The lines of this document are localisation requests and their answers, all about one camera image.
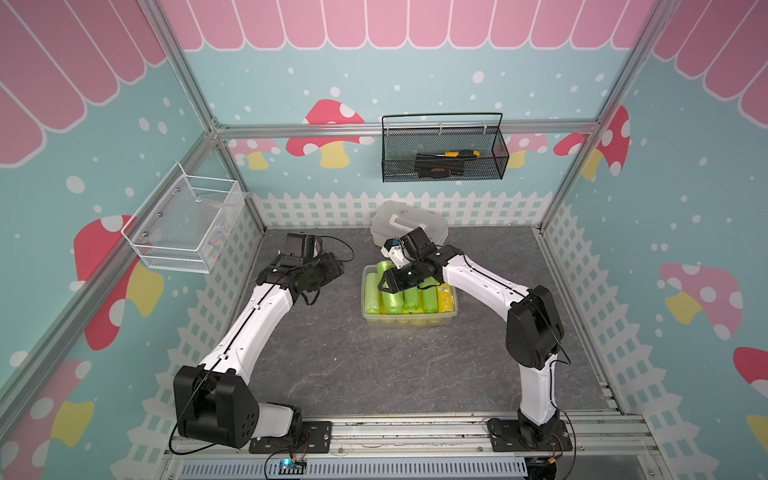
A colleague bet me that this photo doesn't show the clear plastic storage box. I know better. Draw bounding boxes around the clear plastic storage box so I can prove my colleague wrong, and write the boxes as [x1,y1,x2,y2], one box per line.
[361,261,458,328]

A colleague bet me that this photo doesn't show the yellow roll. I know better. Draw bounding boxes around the yellow roll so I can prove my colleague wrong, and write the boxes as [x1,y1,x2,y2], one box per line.
[437,284,455,313]

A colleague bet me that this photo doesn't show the light green roll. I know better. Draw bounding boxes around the light green roll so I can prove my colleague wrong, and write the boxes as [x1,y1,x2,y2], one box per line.
[363,272,381,315]

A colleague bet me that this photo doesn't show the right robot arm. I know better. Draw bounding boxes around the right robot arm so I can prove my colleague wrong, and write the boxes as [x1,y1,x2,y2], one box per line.
[379,228,564,446]

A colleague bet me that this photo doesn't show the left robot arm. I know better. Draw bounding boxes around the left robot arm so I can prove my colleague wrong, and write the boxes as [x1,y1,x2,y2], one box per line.
[171,233,344,449]

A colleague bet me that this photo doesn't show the black tool in basket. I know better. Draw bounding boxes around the black tool in basket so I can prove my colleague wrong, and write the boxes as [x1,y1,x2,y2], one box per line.
[414,154,465,179]

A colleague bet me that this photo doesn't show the yellow black screwdriver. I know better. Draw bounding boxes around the yellow black screwdriver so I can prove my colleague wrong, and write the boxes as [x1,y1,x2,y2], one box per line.
[433,150,481,159]

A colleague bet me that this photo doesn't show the small circuit board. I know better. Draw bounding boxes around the small circuit board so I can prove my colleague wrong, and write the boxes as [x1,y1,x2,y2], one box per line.
[278,459,307,475]

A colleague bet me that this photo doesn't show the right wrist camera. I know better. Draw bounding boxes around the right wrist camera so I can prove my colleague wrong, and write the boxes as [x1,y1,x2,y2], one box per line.
[381,238,411,269]

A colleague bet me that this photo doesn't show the white lidded case with handle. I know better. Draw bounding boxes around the white lidded case with handle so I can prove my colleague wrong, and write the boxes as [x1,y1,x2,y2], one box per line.
[370,200,448,247]

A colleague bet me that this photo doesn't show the black wire mesh basket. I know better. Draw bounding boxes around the black wire mesh basket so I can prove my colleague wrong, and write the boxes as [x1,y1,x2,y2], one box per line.
[380,112,510,183]

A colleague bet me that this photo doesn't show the white wire basket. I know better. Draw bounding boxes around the white wire basket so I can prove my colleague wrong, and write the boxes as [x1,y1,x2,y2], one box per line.
[121,164,245,274]

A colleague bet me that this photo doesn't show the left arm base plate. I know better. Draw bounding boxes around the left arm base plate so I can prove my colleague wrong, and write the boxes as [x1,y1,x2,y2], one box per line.
[248,421,333,456]

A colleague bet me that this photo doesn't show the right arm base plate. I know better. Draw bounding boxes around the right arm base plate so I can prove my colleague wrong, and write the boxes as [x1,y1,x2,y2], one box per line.
[486,417,574,455]

